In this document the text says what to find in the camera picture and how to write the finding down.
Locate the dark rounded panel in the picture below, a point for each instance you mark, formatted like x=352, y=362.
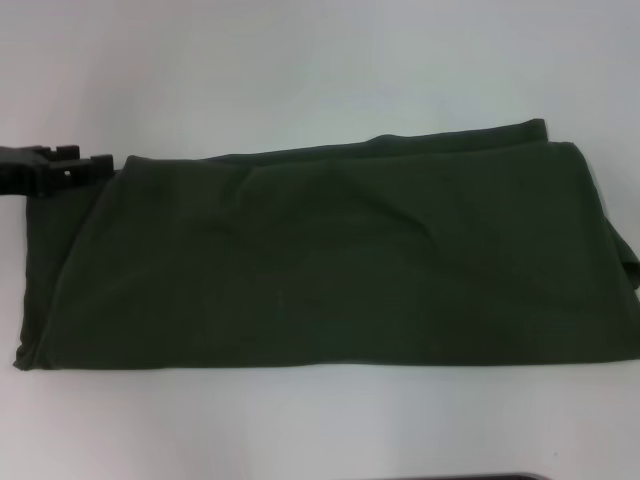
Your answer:
x=500, y=477

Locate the dark green FREE t-shirt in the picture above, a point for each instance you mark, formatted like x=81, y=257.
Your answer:
x=325, y=260

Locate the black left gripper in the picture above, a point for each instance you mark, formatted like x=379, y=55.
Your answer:
x=20, y=170

